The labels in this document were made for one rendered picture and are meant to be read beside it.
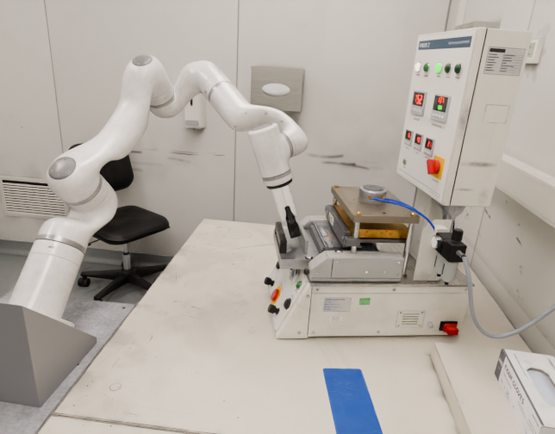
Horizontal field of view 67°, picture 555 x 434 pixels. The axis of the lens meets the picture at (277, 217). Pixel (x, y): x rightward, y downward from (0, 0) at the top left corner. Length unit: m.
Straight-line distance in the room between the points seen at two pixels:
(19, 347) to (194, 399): 0.38
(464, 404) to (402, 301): 0.30
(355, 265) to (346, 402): 0.33
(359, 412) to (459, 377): 0.26
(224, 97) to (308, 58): 1.49
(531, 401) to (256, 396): 0.57
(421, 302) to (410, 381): 0.22
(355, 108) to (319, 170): 0.44
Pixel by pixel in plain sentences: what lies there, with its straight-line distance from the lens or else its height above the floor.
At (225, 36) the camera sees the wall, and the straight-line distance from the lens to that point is 2.75.
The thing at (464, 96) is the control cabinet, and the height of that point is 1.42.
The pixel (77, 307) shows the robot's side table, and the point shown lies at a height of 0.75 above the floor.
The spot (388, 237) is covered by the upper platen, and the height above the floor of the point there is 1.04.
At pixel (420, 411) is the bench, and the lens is 1.09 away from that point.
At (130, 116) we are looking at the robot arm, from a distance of 1.30.
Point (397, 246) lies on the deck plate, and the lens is 1.42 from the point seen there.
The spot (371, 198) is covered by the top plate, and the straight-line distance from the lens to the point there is 1.18.
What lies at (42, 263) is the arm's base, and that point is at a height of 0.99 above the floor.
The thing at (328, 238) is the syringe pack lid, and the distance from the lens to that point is 1.21.
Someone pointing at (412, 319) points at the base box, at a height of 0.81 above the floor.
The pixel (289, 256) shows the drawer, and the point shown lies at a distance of 1.16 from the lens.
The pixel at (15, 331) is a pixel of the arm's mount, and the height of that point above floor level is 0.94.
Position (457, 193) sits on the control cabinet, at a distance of 1.15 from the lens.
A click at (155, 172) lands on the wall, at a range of 2.98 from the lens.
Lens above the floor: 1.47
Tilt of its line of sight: 20 degrees down
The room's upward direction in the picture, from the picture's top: 4 degrees clockwise
